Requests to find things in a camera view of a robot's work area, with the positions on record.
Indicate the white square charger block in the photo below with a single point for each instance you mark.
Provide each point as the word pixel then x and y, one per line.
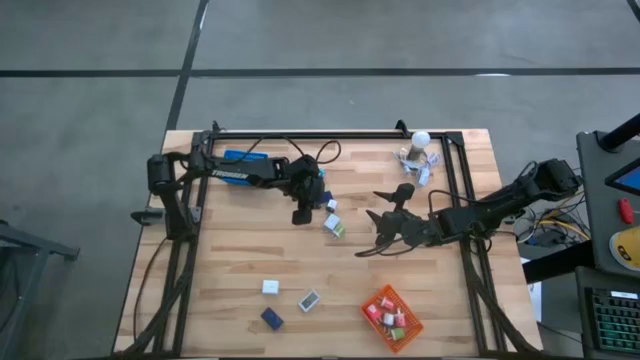
pixel 270 286

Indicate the grey metal stand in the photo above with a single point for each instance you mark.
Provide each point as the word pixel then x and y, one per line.
pixel 45 247

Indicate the navy blue box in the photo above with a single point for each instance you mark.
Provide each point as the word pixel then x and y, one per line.
pixel 271 318
pixel 328 196

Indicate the small white wall charger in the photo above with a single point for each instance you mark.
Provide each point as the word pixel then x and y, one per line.
pixel 332 205

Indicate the black cart beam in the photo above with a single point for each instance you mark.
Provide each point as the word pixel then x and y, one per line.
pixel 560 262

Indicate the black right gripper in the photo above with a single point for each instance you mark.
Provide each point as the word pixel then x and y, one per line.
pixel 410 227

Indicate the white bulb and wrappers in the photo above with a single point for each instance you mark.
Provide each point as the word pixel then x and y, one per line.
pixel 421 139

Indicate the backlit keyboard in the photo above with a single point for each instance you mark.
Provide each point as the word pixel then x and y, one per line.
pixel 617 322

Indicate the blue plastic basket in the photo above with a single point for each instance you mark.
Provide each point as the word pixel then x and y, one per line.
pixel 245 155

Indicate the white charger black face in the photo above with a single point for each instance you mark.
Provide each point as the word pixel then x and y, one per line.
pixel 388 318

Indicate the orange plastic basket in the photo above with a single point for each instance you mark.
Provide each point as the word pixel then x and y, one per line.
pixel 414 327

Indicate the tablet screen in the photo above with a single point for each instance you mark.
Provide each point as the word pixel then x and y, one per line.
pixel 631 179

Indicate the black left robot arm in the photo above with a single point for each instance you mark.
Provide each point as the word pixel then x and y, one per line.
pixel 250 170

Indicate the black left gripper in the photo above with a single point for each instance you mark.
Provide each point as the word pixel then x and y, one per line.
pixel 307 190

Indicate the black clamp foot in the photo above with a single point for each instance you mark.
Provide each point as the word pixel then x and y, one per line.
pixel 147 216

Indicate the grey equipment cart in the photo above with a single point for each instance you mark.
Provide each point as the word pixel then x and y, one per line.
pixel 592 200

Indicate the yellow round device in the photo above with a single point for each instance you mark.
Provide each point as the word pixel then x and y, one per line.
pixel 625 247

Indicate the white digital display unit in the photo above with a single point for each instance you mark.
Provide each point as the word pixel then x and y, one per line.
pixel 309 300

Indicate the red dual port charger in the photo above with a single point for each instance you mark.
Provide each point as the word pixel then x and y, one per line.
pixel 372 311

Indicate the white paper sheet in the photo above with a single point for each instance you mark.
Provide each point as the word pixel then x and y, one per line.
pixel 536 300

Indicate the red oval object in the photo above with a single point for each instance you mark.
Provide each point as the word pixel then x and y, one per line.
pixel 626 211

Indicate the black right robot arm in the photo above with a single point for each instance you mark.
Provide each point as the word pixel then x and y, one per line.
pixel 500 205

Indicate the small pink wall charger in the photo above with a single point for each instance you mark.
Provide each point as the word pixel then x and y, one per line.
pixel 400 318

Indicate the black edge bracket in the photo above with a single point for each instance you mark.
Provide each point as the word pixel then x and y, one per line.
pixel 215 126
pixel 401 126

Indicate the black diagonal pole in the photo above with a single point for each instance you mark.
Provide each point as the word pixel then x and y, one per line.
pixel 620 134

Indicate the white grey wall charger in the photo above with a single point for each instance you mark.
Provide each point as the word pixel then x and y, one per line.
pixel 331 221

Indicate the green white wall charger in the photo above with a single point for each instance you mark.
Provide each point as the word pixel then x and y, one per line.
pixel 340 230
pixel 397 333

